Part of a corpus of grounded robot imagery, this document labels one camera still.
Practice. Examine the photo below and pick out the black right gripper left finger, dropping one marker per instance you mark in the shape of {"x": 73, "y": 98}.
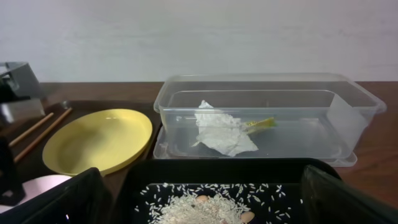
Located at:
{"x": 82, "y": 199}

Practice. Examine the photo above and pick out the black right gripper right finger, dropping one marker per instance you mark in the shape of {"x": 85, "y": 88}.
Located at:
{"x": 329, "y": 200}

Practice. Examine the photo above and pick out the light blue bowl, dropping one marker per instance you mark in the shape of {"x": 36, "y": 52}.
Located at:
{"x": 37, "y": 186}

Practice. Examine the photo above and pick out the yellow plate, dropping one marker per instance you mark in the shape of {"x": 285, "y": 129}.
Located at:
{"x": 108, "y": 140}

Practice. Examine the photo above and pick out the wooden chopstick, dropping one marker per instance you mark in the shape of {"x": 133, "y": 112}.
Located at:
{"x": 42, "y": 136}
{"x": 31, "y": 129}

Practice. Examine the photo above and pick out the green foil wrapper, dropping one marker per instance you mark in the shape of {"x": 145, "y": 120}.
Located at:
{"x": 255, "y": 126}

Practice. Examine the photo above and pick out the white napkin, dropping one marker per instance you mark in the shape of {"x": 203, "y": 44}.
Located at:
{"x": 222, "y": 132}

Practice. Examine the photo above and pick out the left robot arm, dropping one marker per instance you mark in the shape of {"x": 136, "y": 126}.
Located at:
{"x": 20, "y": 101}

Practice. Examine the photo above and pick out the black food waste tray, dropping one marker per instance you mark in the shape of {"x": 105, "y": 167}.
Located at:
{"x": 206, "y": 171}

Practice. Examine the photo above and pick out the clear plastic bin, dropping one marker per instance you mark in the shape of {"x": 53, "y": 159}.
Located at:
{"x": 318, "y": 115}

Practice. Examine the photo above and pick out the dark brown serving tray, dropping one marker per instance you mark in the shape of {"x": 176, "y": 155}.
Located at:
{"x": 32, "y": 165}

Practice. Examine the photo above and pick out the pile of rice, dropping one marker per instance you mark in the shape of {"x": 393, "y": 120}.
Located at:
{"x": 218, "y": 203}

